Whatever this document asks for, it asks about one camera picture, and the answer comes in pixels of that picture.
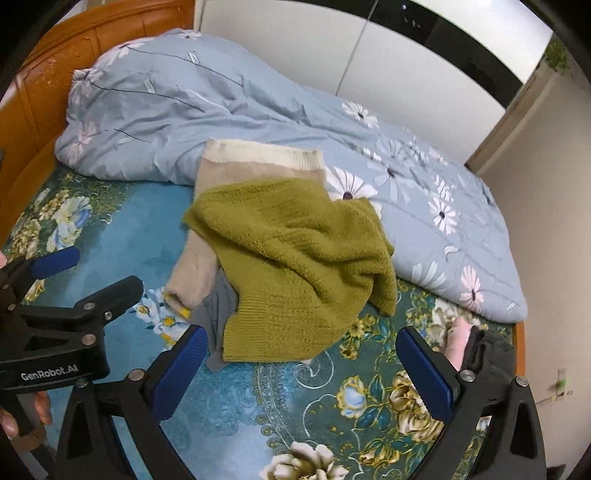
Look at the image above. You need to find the green plant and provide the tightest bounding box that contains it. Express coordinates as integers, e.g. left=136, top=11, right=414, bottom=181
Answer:
left=544, top=39, right=572, bottom=75

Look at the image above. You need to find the wooden bed frame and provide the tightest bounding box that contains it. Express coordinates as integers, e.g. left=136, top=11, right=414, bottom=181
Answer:
left=514, top=322, right=528, bottom=376

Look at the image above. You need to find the wooden headboard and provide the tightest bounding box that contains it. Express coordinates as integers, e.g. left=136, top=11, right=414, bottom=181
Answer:
left=0, top=0, right=195, bottom=247

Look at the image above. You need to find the beige knitted sweater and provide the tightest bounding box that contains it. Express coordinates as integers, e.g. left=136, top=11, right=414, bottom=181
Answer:
left=164, top=138, right=327, bottom=319

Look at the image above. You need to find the green knitted sweater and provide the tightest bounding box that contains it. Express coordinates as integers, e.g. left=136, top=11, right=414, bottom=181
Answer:
left=183, top=178, right=398, bottom=363

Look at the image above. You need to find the person's left hand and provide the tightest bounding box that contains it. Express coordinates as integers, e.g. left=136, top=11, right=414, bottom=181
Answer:
left=0, top=391, right=54, bottom=439

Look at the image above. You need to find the blue floral quilt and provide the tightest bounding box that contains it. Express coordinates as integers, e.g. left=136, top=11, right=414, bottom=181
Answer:
left=54, top=28, right=528, bottom=324

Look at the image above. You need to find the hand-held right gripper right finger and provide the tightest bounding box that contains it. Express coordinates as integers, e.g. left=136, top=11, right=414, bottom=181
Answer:
left=396, top=326, right=548, bottom=480

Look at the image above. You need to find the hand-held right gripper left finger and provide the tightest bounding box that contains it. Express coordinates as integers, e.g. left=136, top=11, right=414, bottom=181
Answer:
left=54, top=324, right=209, bottom=480

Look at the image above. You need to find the floral bed sheet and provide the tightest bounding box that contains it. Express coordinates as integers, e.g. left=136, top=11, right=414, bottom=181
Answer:
left=0, top=165, right=519, bottom=480

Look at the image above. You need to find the dark garment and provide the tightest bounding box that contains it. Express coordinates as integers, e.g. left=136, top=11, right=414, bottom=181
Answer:
left=463, top=327, right=516, bottom=385

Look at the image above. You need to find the pink fluffy garment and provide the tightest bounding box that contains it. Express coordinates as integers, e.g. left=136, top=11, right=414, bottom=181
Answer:
left=444, top=318, right=475, bottom=371

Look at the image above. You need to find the grey garment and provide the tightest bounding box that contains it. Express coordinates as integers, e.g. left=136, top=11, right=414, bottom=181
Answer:
left=189, top=271, right=242, bottom=372

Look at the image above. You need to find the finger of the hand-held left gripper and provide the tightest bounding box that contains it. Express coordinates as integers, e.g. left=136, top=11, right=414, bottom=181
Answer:
left=0, top=275, right=145, bottom=363
left=0, top=246, right=81, bottom=305

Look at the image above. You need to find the white wardrobe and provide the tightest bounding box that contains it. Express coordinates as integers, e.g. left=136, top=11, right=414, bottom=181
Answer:
left=194, top=0, right=523, bottom=168

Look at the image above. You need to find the black wardrobe panel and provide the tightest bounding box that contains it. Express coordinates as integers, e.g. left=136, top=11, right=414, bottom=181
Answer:
left=369, top=0, right=555, bottom=121

